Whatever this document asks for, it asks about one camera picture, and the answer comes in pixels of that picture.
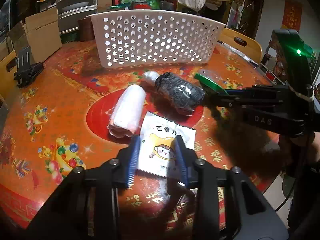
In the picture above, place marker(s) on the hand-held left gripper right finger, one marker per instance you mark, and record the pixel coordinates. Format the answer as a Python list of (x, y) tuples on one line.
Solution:
[(180, 162)]

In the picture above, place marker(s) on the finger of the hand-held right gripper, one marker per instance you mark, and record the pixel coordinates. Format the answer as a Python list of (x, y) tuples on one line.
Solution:
[(212, 86), (228, 102)]

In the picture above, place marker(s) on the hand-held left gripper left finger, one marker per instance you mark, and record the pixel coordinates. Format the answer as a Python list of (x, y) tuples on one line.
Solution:
[(132, 162)]

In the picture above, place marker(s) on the white cartoon snack packet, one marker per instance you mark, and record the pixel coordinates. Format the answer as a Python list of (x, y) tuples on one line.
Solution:
[(160, 140)]

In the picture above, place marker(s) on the black cloth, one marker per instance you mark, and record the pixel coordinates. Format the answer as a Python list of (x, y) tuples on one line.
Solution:
[(178, 92)]

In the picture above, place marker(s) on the white perforated plastic basket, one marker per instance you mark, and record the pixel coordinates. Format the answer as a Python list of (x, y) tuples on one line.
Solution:
[(155, 37)]

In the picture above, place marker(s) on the clear plastic wrapper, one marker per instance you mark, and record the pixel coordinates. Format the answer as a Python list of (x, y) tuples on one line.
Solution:
[(210, 73)]

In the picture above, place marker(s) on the wooden chair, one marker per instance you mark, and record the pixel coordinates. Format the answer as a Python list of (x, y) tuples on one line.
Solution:
[(241, 43)]

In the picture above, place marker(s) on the pink rolled towel in plastic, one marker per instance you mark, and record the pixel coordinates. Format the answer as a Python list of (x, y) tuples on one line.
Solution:
[(128, 110)]

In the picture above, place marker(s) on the grey rolled cloth in plastic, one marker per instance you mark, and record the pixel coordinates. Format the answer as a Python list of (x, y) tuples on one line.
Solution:
[(149, 76)]

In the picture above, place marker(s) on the red printed tablecloth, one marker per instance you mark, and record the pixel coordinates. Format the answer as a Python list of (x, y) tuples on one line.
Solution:
[(62, 110)]

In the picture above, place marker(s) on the red can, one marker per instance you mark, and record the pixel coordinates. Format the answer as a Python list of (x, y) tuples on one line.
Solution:
[(141, 5)]

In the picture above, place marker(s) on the brown pot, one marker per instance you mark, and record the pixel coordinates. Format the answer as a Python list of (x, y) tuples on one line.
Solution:
[(86, 30)]

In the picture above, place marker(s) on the cardboard box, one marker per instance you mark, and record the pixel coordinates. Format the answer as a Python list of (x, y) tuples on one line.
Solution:
[(37, 37)]

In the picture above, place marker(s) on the red wall poster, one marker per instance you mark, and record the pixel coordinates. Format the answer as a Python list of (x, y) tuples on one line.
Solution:
[(291, 13)]

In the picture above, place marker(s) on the black metal bracket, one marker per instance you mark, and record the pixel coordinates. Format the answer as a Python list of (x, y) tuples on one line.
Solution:
[(26, 68)]

